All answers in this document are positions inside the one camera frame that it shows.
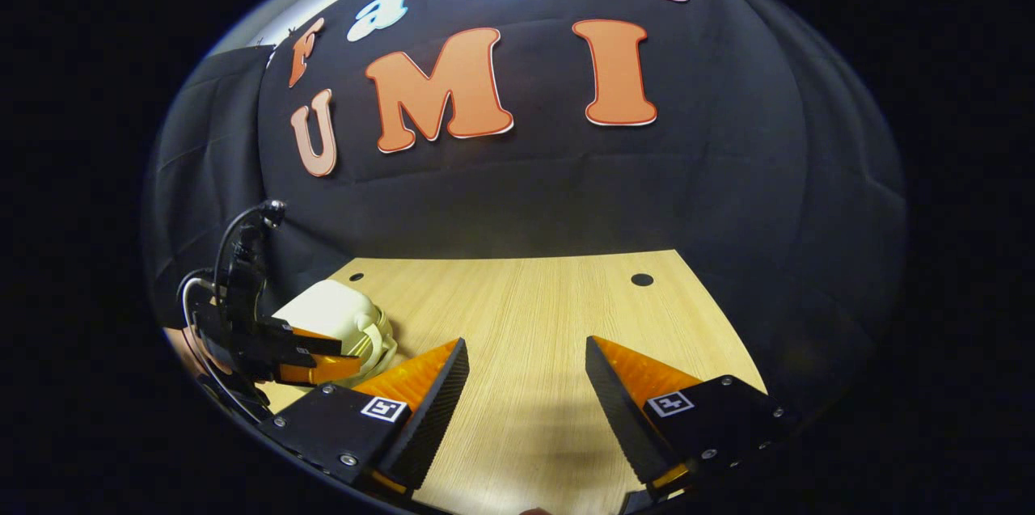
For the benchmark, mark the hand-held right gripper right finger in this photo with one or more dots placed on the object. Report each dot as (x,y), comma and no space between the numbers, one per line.
(623,418)

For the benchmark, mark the pale yellow suitcase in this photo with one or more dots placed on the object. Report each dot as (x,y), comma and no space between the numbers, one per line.
(331,309)

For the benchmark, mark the black backdrop cloth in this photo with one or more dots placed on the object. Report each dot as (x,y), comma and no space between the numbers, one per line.
(566,192)

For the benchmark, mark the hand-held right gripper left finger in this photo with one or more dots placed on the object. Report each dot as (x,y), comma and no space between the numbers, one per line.
(428,418)

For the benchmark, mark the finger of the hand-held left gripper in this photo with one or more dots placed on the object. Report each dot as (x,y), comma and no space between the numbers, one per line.
(319,369)
(303,341)

